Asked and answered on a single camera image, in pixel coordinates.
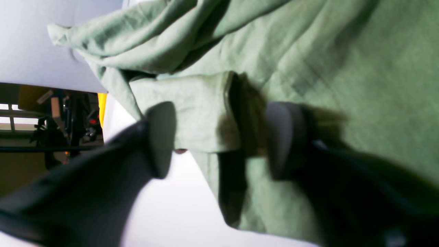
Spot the green t-shirt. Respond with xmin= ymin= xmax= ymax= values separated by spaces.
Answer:
xmin=47 ymin=0 xmax=438 ymax=245

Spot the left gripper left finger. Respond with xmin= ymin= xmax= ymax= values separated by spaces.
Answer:
xmin=1 ymin=102 xmax=177 ymax=247

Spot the white side panel board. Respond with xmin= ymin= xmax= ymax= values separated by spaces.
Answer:
xmin=1 ymin=0 xmax=124 ymax=104

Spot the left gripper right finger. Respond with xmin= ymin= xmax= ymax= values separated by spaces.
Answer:
xmin=265 ymin=102 xmax=438 ymax=247

